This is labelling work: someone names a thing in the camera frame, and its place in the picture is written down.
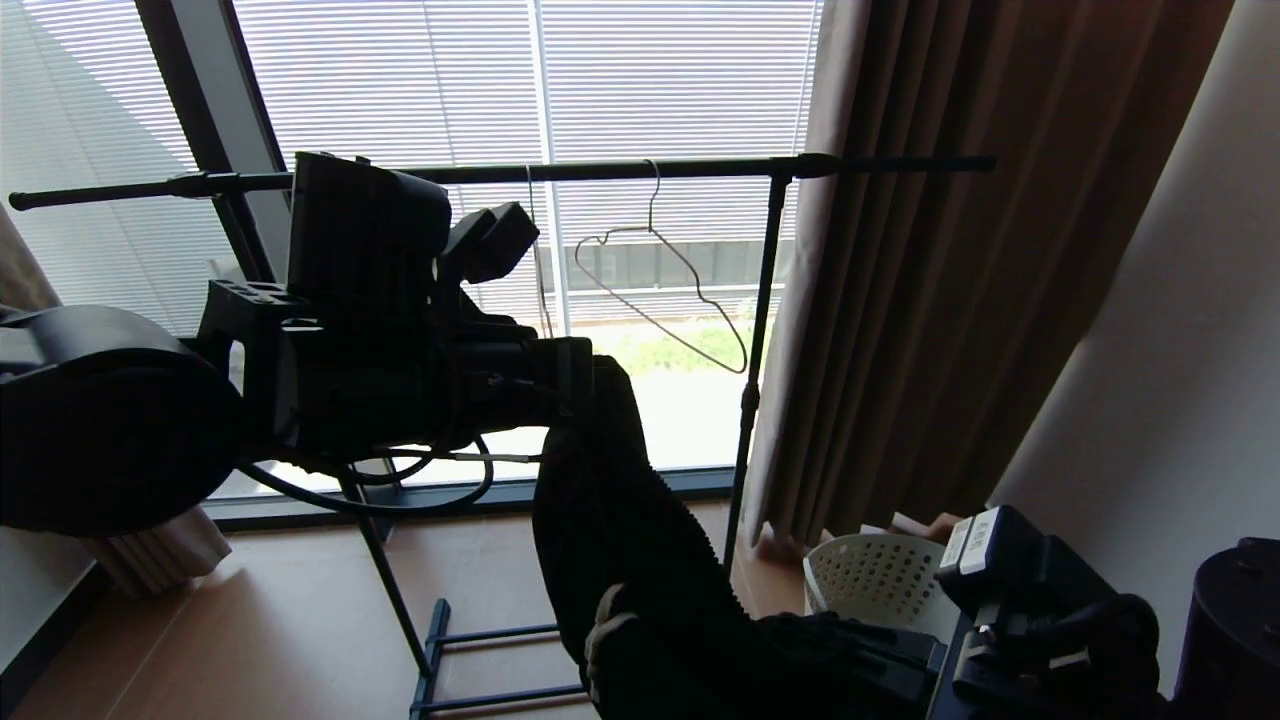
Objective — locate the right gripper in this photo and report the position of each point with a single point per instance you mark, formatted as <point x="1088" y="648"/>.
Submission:
<point x="1050" y="660"/>

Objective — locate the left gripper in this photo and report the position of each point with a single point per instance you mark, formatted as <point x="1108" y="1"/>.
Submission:
<point x="520" y="380"/>

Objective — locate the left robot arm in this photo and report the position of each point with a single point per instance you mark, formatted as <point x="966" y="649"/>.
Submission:
<point x="100" y="420"/>

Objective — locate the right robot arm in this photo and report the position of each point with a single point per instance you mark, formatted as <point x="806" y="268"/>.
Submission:
<point x="1230" y="630"/>

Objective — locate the white laundry basket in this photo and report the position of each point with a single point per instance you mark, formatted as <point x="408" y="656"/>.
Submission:
<point x="870" y="580"/>

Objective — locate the black clothes rack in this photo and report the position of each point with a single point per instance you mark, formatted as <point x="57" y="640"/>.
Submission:
<point x="640" y="170"/>

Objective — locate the window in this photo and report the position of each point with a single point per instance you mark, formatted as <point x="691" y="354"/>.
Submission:
<point x="660" y="90"/>

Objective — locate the beige curtain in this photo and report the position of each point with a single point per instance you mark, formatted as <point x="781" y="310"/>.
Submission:
<point x="160" y="555"/>

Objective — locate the brown curtain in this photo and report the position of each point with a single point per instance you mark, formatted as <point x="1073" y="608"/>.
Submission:
<point x="950" y="250"/>

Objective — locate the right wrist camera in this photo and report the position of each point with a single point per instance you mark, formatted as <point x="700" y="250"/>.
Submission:
<point x="985" y="545"/>

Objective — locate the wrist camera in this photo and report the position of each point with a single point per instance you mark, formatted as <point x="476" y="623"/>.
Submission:
<point x="495" y="240"/>
<point x="985" y="545"/>

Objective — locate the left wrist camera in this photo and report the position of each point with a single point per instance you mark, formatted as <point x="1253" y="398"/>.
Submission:
<point x="495" y="240"/>

